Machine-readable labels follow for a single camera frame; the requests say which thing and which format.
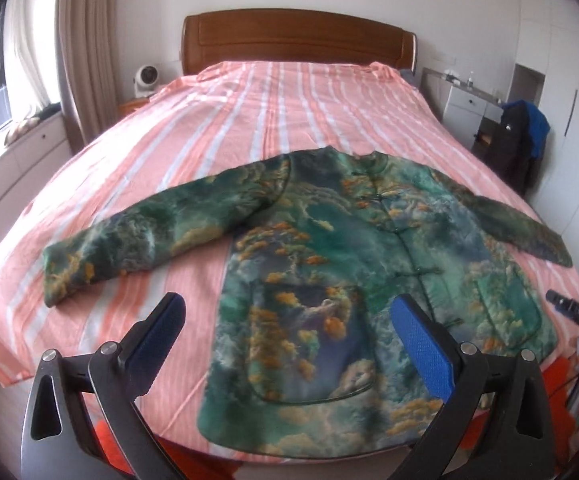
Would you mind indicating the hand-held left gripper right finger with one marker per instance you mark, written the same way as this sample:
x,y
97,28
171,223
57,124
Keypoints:
x,y
427,345

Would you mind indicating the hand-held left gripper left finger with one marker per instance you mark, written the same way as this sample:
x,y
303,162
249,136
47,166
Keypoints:
x,y
157,332

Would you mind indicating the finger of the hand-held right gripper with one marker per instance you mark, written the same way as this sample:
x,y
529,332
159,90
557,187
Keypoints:
x,y
567,306

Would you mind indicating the green printed padded jacket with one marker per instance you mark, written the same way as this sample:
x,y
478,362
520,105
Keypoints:
x,y
329,260

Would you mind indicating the orange cloth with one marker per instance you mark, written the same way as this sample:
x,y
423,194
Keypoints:
x,y
112,447

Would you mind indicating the black chair with blue cloth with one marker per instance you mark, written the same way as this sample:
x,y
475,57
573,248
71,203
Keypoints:
x,y
514,145

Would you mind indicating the blue garment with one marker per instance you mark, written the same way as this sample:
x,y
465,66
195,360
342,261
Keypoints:
x,y
538,127

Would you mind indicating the white window cabinet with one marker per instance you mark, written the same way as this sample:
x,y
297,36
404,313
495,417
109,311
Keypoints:
x,y
14,175

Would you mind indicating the white wardrobe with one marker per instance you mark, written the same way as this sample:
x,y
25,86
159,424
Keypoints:
x,y
564,85

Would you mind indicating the wooden nightstand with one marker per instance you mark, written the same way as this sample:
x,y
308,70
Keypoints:
x,y
132,105

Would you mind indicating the white desk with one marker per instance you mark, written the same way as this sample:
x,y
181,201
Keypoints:
x,y
462,102

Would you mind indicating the small white fan heater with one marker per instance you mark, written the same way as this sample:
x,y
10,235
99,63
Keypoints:
x,y
144,79

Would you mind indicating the pink striped bed sheet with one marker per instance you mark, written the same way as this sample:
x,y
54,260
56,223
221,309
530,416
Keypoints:
x,y
289,110

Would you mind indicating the beige curtain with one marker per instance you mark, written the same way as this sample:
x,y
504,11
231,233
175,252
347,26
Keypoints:
x,y
87,50

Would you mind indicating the wooden headboard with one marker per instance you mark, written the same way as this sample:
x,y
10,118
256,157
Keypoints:
x,y
294,40

